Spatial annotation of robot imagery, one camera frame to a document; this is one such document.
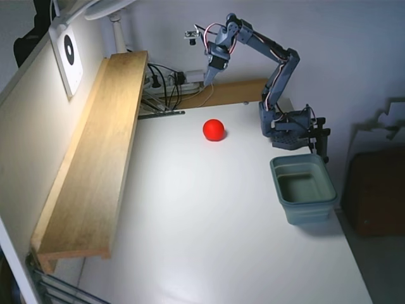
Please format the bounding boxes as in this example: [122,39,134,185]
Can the aluminium shelf support rails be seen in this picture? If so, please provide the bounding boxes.
[139,90,170,112]

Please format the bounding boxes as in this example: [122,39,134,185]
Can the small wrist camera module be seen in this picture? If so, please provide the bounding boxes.
[184,27,202,47]

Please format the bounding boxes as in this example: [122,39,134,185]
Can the blue-grey gripper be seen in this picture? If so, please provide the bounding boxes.
[203,42,232,86]

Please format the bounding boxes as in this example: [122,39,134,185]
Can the white desk lamp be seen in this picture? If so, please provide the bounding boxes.
[50,0,139,54]

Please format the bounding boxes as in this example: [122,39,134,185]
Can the dark metal bracket bar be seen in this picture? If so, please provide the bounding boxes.
[137,110,186,120]

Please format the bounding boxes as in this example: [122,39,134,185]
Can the white panel with black circle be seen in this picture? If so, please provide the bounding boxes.
[49,23,85,101]

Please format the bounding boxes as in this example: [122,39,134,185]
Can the black table clamp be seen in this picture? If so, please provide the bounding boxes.
[308,116,332,165]

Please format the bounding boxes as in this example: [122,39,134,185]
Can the aluminium frame rails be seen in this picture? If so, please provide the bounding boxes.
[27,250,110,304]

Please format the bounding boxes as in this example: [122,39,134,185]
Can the power strip with cables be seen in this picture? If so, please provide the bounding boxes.
[147,63,183,111]

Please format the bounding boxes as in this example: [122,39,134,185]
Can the long wooden shelf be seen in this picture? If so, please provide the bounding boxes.
[30,50,149,275]

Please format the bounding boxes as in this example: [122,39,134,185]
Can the dark brown cabinet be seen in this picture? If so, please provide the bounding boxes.
[343,151,405,237]

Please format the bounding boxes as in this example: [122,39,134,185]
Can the thin white cable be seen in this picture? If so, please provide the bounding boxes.
[199,82,215,108]

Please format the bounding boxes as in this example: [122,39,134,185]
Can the red ball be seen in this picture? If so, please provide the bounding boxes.
[202,118,226,142]

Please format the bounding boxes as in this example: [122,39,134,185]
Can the grey collapsible container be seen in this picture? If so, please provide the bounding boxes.
[269,154,339,226]

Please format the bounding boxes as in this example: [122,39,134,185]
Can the white power strip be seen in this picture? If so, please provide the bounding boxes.
[144,69,205,96]

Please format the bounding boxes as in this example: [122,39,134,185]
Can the wooden back board strip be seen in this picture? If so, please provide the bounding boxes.
[177,79,270,110]

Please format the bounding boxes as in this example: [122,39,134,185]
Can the red white servo cable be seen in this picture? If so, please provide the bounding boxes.
[193,22,237,56]

